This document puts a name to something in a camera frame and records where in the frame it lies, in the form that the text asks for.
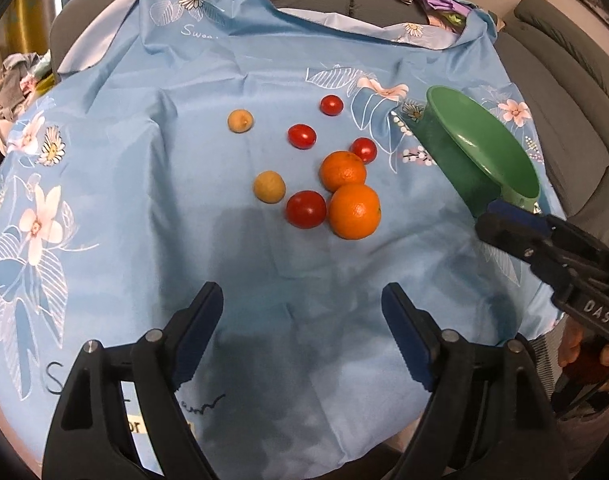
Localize purple garment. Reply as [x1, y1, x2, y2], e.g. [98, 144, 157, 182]
[419, 0, 475, 34]

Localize green plastic bowl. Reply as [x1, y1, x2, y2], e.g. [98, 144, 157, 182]
[413, 86, 541, 218]

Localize large orange front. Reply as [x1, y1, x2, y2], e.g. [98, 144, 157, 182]
[327, 183, 382, 240]

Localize light blue floral cloth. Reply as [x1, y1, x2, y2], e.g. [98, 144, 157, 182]
[0, 0, 561, 479]

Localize clothes heap at left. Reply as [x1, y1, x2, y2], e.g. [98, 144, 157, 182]
[0, 50, 56, 165]

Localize large red tomato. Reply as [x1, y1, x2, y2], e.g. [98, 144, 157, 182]
[285, 191, 327, 230]

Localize person's right hand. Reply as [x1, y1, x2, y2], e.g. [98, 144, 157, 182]
[559, 318, 609, 392]

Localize red cherry tomato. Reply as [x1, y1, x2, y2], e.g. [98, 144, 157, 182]
[287, 124, 318, 150]
[350, 138, 377, 165]
[319, 94, 345, 116]

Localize tan longan fruit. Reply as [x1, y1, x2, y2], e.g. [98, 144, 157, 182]
[252, 170, 286, 204]
[227, 108, 254, 133]

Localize grey sofa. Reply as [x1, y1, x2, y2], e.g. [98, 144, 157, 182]
[47, 0, 609, 241]

